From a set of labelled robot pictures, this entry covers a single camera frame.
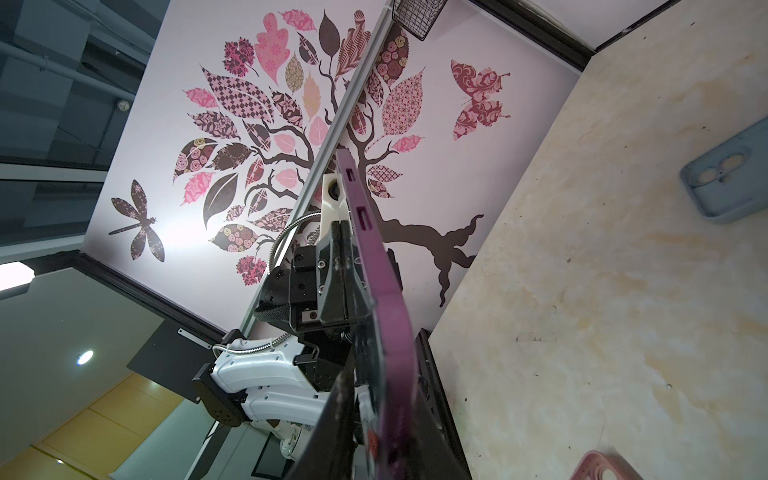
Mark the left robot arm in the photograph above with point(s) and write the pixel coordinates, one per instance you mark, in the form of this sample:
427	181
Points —
281	385

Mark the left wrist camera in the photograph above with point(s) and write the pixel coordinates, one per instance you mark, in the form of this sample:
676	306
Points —
334	206

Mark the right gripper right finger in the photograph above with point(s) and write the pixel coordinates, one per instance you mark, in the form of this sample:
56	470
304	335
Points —
429	455

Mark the aluminium rail left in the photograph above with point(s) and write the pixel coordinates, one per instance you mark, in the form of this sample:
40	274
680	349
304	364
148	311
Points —
212	444

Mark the light blue case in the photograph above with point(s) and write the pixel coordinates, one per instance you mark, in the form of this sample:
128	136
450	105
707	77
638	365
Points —
729	182

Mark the pink phone case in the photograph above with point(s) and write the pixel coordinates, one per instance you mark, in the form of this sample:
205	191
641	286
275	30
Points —
597	465

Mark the black wire basket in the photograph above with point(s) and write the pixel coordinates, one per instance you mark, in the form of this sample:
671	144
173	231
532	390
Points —
417	17

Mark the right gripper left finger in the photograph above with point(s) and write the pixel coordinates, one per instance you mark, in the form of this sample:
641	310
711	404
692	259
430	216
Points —
329	453

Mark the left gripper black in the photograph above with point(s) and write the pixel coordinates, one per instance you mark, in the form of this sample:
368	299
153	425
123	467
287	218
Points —
322	288

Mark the black phone purple edge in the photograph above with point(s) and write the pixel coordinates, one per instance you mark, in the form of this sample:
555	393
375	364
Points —
386	360

